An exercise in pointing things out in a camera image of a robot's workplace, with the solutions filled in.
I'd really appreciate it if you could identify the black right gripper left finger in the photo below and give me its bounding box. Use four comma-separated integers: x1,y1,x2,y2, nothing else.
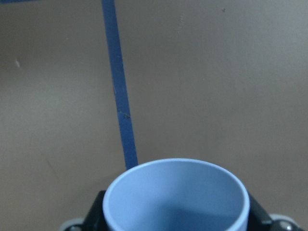
81,191,108,231

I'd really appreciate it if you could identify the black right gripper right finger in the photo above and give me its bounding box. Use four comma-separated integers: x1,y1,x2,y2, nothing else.
247,193,273,231

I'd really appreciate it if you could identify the light blue cup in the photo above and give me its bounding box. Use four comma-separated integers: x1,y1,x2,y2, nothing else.
102,158,250,231

